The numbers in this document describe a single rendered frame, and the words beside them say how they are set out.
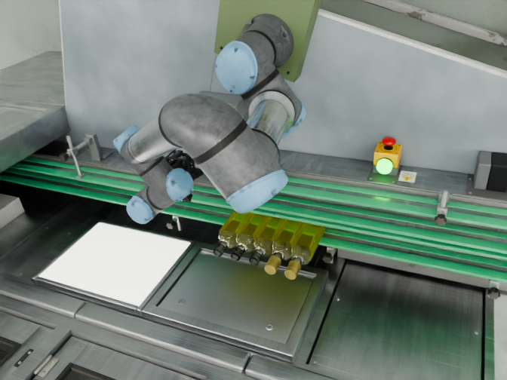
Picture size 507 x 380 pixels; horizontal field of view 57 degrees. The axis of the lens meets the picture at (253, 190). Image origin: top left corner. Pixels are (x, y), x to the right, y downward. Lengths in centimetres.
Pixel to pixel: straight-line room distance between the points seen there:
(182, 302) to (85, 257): 43
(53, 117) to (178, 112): 122
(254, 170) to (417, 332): 77
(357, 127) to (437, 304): 57
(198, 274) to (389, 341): 60
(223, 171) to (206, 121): 9
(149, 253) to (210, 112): 91
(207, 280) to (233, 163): 75
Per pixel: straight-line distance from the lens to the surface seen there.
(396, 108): 141
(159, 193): 118
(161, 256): 160
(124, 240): 172
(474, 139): 143
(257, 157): 80
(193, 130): 79
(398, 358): 133
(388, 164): 138
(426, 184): 140
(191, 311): 140
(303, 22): 131
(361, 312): 142
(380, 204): 132
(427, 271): 154
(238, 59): 116
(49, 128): 198
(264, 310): 137
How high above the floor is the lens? 204
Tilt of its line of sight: 50 degrees down
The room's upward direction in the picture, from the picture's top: 143 degrees counter-clockwise
